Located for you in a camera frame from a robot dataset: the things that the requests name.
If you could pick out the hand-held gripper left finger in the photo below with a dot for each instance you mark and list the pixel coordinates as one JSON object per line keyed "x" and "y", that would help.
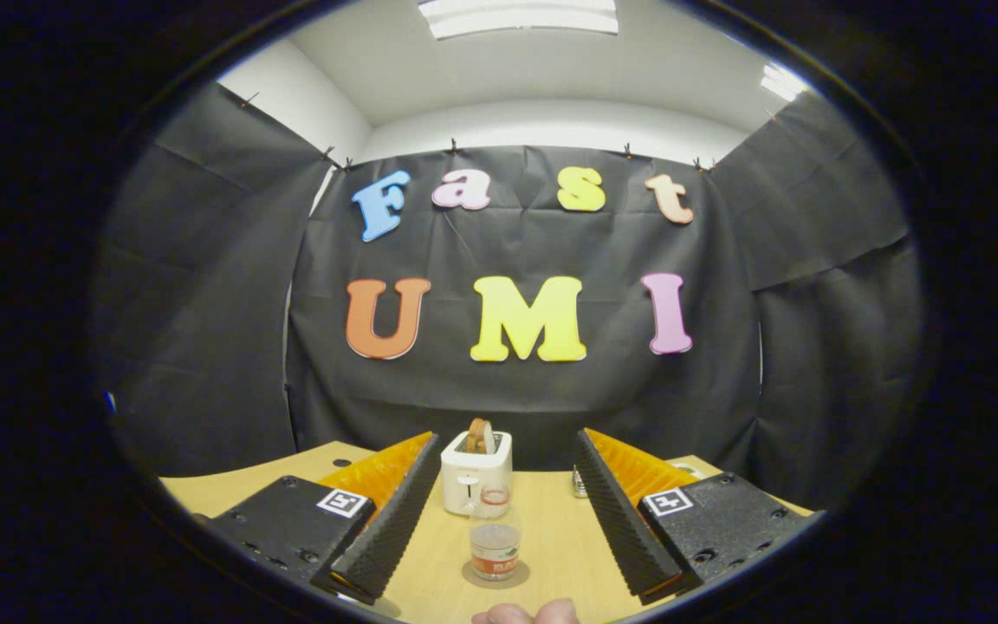
{"x": 391, "y": 529}

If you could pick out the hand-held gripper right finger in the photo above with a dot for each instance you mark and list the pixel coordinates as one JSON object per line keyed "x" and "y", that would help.
{"x": 625, "y": 529}

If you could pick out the clear plastic juice bottle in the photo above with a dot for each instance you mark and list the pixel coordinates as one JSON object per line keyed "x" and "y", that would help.
{"x": 495, "y": 550}

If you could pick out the round brown coaster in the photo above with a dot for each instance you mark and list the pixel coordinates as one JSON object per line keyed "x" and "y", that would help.
{"x": 524, "y": 574}

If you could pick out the wooden table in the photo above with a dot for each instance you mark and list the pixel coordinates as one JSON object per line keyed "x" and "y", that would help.
{"x": 551, "y": 537}

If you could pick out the white toaster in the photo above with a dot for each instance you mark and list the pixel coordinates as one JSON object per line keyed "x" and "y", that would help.
{"x": 463, "y": 485}

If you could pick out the small white dish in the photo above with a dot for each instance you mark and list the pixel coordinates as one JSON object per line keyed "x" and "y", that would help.
{"x": 691, "y": 469}

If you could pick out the bread slice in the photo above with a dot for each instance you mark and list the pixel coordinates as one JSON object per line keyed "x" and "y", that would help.
{"x": 477, "y": 438}

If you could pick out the small ceiling light panel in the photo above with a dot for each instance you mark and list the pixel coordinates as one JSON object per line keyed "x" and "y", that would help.
{"x": 783, "y": 82}

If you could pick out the long ceiling light panel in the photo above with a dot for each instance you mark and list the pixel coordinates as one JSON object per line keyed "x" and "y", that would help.
{"x": 518, "y": 17}

